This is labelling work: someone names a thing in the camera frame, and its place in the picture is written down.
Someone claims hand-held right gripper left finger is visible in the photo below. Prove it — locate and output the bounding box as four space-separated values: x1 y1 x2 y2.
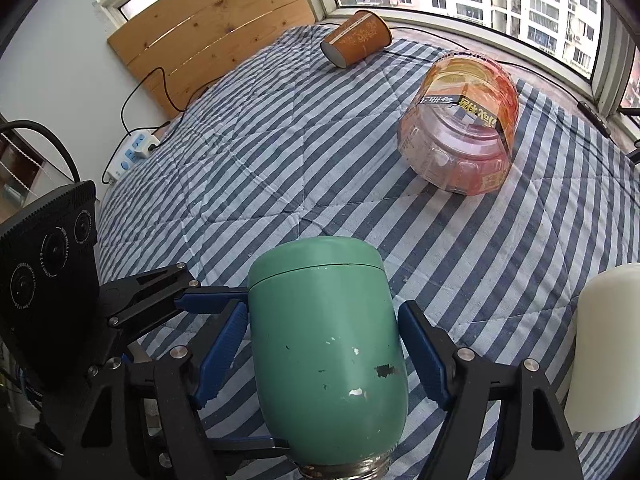
44 302 250 480

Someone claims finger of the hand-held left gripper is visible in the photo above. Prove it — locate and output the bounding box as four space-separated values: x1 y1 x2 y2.
100 262 249 343
206 435 292 462

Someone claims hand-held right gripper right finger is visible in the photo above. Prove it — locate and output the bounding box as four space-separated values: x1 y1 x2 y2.
398 301 586 480

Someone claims green metal cup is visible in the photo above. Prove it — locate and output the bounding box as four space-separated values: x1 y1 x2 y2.
247 236 409 480

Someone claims white cup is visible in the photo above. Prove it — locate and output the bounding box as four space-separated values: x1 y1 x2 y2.
563 263 640 433

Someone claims orange paper cup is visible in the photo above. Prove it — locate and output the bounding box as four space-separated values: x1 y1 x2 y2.
320 10 394 69

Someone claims brown wooden shelf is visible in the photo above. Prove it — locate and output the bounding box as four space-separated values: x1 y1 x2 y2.
0 132 53 223

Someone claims white power strip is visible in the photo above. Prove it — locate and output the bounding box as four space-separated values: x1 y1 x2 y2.
102 129 160 184

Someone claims blue white striped blanket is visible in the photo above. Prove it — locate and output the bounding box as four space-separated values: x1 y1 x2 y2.
97 24 640 480

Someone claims clear orange plastic jar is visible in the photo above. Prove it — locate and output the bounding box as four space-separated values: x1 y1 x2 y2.
397 50 520 195

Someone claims wooden board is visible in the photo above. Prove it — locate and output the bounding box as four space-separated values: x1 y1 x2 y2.
107 0 322 119

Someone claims thick black gripper cable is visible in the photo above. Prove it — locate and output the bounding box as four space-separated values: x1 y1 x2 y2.
0 120 82 183

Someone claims thin black power cable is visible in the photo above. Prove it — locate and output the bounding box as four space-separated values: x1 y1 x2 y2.
118 66 213 137

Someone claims white window frame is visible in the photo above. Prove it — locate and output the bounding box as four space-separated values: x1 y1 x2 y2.
75 0 640 113

